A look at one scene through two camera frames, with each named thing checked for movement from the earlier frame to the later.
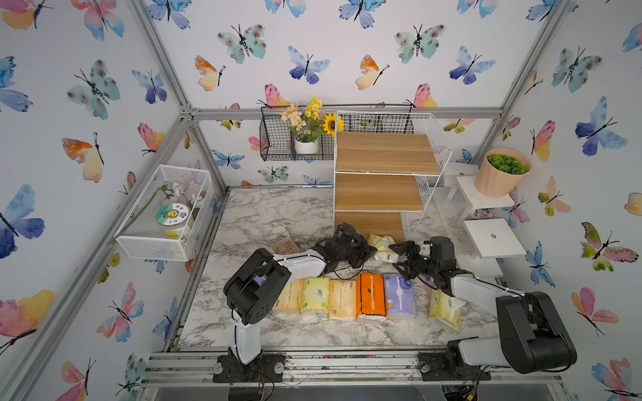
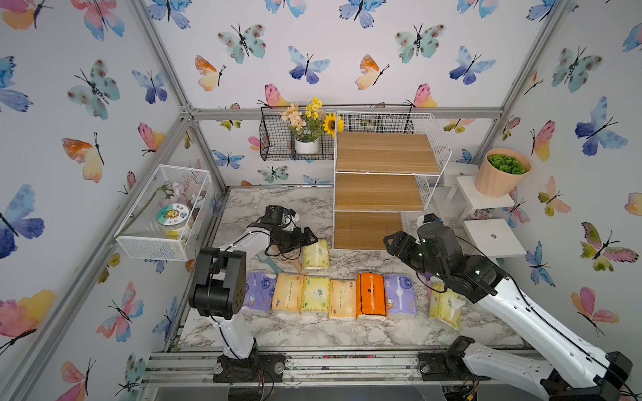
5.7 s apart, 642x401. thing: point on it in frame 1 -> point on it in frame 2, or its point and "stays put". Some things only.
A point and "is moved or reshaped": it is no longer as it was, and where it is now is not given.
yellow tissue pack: [383, 243] is moved or reshaped
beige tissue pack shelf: [291, 298] stays put
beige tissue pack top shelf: [343, 299] stays put
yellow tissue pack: [445, 308] stays put
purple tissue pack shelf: [400, 294] stays put
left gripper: [364, 251] -> [298, 243]
